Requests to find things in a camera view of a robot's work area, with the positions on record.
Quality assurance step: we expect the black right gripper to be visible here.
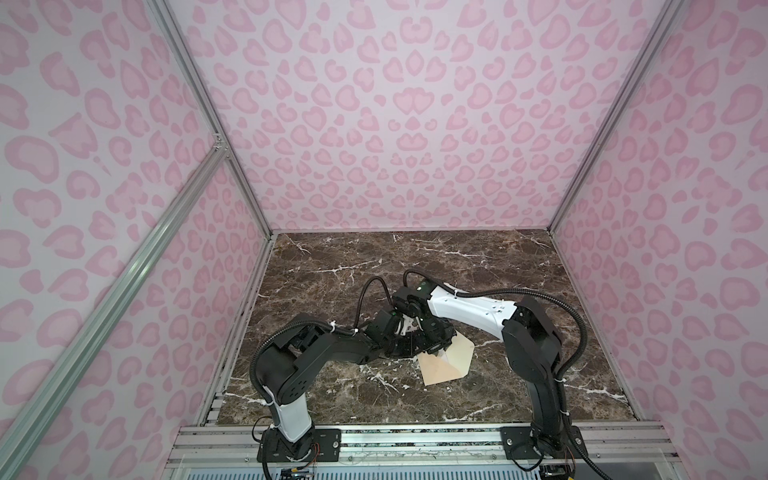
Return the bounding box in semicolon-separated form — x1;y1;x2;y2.
409;317;453;358

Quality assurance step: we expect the peach paper envelope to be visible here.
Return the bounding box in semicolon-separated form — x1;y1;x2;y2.
416;333;475;386

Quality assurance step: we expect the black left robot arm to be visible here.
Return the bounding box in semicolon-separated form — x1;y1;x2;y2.
249;310;427;461

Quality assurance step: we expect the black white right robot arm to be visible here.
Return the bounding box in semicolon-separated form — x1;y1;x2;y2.
392;281;586;458

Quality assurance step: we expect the left diagonal aluminium strut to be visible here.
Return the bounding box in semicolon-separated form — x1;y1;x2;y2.
1;145;229;479

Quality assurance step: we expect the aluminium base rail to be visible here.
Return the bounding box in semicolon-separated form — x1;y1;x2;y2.
161;421;688;479

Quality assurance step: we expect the right corner aluminium post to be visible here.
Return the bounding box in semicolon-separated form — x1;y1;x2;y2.
547;0;689;237

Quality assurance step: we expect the corner aluminium post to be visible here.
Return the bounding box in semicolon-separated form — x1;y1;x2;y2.
146;0;273;239
547;0;689;237

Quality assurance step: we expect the left corner aluminium post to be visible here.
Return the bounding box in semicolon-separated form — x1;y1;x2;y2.
146;0;273;239

